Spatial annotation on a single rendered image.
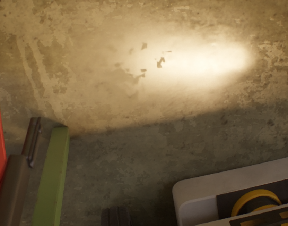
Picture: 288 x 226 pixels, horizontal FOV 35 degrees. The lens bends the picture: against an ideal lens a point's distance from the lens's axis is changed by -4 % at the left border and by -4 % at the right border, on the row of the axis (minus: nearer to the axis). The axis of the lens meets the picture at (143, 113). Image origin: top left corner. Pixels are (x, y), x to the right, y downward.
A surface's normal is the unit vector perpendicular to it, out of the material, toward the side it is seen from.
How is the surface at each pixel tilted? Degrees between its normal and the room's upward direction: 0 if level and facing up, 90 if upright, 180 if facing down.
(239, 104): 0
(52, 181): 90
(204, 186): 90
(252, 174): 90
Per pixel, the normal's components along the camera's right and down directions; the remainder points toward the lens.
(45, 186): -0.03, -0.95
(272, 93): 0.09, 0.32
